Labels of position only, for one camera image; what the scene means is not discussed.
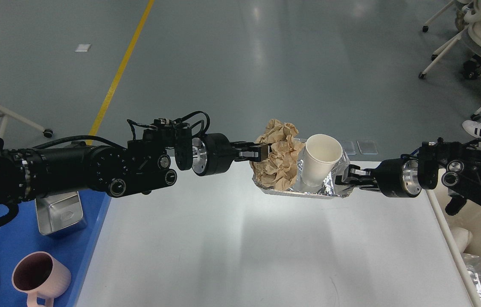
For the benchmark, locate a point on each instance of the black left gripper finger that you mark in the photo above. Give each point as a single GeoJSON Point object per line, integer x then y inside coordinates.
{"type": "Point", "coordinates": [250, 151]}

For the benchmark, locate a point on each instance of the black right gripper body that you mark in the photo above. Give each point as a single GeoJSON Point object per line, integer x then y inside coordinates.
{"type": "Point", "coordinates": [398, 178]}

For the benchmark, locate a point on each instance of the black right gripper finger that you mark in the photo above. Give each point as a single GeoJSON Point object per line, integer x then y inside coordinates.
{"type": "Point", "coordinates": [354, 176]}

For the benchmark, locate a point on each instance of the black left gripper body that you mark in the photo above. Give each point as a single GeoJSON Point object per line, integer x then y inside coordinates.
{"type": "Point", "coordinates": [212, 154]}

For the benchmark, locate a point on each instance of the aluminium foil tray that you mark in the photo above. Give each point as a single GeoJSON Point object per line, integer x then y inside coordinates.
{"type": "Point", "coordinates": [327, 189]}

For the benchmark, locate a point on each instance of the brown paper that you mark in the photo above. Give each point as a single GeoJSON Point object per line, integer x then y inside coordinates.
{"type": "Point", "coordinates": [279, 169]}

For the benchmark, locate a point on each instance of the white paper cup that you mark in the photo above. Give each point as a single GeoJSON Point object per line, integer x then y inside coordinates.
{"type": "Point", "coordinates": [322, 152]}

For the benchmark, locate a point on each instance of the stainless steel rectangular container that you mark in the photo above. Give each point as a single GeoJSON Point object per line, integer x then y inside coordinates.
{"type": "Point", "coordinates": [60, 215]}

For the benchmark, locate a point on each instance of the pink mug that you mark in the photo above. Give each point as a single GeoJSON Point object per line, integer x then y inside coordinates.
{"type": "Point", "coordinates": [42, 278]}

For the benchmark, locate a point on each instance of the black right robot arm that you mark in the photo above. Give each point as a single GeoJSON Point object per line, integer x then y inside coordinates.
{"type": "Point", "coordinates": [456, 165]}

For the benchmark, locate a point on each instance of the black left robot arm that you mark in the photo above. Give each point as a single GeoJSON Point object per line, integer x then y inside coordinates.
{"type": "Point", "coordinates": [89, 162]}

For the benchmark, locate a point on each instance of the floor outlet cover left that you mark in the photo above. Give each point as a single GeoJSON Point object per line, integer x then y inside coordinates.
{"type": "Point", "coordinates": [348, 147]}

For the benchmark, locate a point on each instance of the floor outlet cover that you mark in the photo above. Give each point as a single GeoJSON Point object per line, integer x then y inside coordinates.
{"type": "Point", "coordinates": [367, 147]}
{"type": "Point", "coordinates": [348, 147]}

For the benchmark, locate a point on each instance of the floor outlet cover right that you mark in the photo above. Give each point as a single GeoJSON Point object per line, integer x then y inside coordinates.
{"type": "Point", "coordinates": [367, 147]}

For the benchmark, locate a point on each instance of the white cup in bin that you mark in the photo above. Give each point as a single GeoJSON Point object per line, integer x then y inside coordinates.
{"type": "Point", "coordinates": [462, 238]}

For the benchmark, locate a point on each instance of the white office chair right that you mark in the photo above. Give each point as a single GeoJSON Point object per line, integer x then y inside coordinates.
{"type": "Point", "coordinates": [479, 34]}

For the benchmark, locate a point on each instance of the blue plastic tray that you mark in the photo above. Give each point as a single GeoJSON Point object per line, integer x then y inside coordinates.
{"type": "Point", "coordinates": [21, 237]}

